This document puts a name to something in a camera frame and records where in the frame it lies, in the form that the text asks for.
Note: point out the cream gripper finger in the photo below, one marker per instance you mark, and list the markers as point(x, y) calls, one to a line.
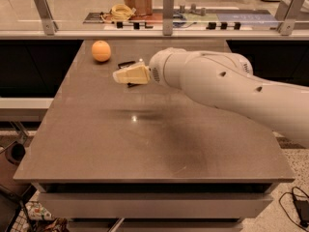
point(137, 73)

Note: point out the black rxbar chocolate bar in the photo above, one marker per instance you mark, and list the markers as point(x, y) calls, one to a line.
point(126, 65)

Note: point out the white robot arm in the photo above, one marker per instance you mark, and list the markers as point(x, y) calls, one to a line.
point(226, 81)

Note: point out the orange fruit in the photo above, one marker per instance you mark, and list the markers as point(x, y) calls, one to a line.
point(101, 51)

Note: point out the dark round bin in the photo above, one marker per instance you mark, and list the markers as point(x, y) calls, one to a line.
point(15, 153)

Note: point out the middle metal railing post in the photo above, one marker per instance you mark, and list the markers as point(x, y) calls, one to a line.
point(167, 14)

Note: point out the metal railing post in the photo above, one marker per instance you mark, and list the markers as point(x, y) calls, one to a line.
point(167, 14)
point(49, 25)
point(287, 14)

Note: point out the left metal railing post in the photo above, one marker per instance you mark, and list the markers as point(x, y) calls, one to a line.
point(49, 25)

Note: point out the right metal railing post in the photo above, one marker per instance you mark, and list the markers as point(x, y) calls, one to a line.
point(287, 14)

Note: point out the wire basket with items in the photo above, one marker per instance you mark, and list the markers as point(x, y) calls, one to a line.
point(34, 217)

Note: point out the black power adapter with cable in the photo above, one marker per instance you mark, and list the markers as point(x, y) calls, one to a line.
point(301, 204)

